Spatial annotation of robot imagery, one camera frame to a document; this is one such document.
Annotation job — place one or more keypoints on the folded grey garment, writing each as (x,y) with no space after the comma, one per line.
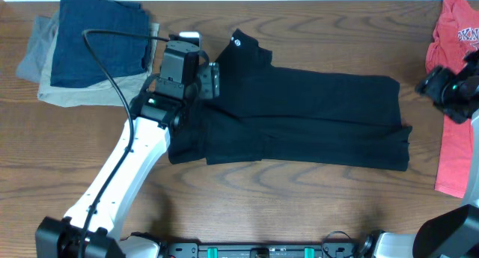
(42,34)

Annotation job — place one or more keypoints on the folded navy blue garment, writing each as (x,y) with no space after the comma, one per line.
(72,64)

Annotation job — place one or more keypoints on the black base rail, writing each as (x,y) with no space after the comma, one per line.
(195,250)

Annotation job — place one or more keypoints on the black t-shirt with logo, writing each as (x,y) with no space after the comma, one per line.
(268,112)

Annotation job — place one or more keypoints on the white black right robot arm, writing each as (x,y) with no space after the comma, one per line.
(455,233)

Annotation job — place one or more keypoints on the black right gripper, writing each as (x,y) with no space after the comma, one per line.
(433,84)

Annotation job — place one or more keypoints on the folded beige garment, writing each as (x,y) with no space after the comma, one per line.
(101,93)

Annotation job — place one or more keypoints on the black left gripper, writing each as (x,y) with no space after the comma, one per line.
(212,83)

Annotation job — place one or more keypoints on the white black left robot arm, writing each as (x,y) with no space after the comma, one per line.
(93,225)

